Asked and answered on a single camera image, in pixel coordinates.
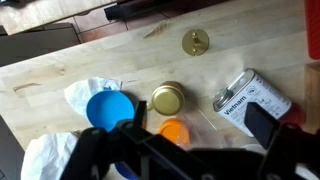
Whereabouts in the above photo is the blue plastic bowl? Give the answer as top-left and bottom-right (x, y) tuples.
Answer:
(85, 89), (136, 133)

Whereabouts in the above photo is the wooden spice tray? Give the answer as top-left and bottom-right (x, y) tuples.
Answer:
(303, 61), (320, 135)

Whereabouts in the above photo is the large white cloth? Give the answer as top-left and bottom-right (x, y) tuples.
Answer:
(20, 131), (80, 180)

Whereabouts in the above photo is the red ribbed silicone mat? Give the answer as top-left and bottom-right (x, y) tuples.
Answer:
(303, 0), (320, 61)

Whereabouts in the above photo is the small red object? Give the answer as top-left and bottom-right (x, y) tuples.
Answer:
(279, 102), (307, 128)

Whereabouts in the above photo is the gold disc lid with knob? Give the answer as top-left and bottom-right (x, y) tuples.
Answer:
(181, 28), (211, 57)

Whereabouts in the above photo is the orange lidded clear container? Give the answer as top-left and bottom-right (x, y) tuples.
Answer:
(157, 117), (192, 150)

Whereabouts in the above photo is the gold lidded jar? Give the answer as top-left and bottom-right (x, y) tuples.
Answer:
(146, 80), (186, 117)

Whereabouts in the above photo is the dark blue plastic container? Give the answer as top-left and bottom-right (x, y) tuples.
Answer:
(114, 161), (140, 180)

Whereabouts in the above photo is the black bar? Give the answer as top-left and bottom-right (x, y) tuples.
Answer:
(103, 0), (231, 22)

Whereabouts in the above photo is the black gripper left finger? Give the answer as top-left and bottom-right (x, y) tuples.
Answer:
(133, 100), (148, 130)

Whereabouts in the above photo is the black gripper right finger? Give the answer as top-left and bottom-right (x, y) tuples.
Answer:
(243, 102), (282, 150)

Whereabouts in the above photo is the dark grey box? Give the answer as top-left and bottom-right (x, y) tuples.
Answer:
(0, 22), (82, 68)

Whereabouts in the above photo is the light wooden bench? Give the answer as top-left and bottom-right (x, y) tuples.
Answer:
(0, 0), (118, 36)

